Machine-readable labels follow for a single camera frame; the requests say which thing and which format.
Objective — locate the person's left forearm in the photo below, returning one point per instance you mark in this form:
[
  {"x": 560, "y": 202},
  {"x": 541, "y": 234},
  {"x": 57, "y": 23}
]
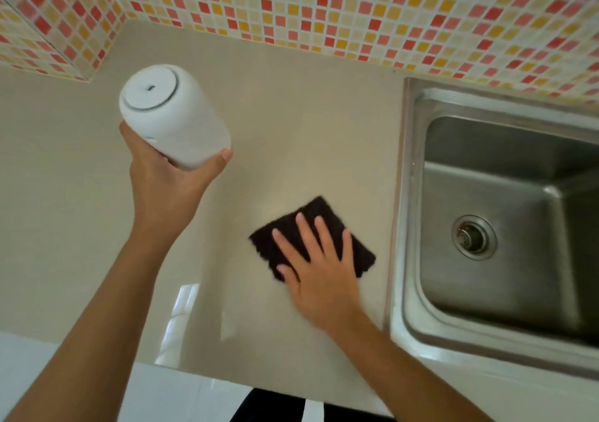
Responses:
[{"x": 93, "y": 333}]

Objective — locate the stainless steel sink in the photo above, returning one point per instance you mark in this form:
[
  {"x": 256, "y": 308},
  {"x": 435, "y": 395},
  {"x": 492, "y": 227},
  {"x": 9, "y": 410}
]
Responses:
[{"x": 505, "y": 230}]

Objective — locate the metal sink drain strainer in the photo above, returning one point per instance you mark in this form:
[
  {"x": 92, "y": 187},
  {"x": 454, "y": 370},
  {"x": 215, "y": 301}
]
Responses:
[{"x": 474, "y": 238}]

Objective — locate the person's right little finger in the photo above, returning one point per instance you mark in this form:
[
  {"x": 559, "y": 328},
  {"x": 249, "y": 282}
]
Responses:
[{"x": 347, "y": 251}]

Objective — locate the person's right hand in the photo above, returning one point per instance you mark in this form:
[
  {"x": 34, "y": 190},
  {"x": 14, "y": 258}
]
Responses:
[{"x": 323, "y": 286}]

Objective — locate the person's right forearm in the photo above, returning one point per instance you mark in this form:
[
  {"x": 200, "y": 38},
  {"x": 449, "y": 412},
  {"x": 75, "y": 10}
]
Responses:
[{"x": 402, "y": 372}]

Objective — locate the person's left thumb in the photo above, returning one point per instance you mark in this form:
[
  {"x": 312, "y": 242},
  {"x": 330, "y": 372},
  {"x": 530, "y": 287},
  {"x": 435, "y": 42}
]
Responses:
[{"x": 213, "y": 168}]

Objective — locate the black cleaning cloth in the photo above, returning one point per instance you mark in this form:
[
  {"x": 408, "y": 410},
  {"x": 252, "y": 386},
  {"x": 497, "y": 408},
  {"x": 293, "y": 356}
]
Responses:
[{"x": 285, "y": 230}]

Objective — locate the person's right middle finger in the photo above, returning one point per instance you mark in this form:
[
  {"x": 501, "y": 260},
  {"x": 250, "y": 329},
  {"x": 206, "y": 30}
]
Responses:
[{"x": 309, "y": 233}]

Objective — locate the white cylindrical container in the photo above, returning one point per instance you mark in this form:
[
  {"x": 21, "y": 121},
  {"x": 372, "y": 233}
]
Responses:
[{"x": 175, "y": 115}]

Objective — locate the person's right thumb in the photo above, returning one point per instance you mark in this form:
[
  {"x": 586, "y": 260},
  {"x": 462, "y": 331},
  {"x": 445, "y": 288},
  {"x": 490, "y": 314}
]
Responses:
[{"x": 288, "y": 275}]

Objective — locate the person's left hand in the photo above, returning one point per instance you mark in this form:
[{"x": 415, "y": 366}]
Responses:
[{"x": 161, "y": 197}]

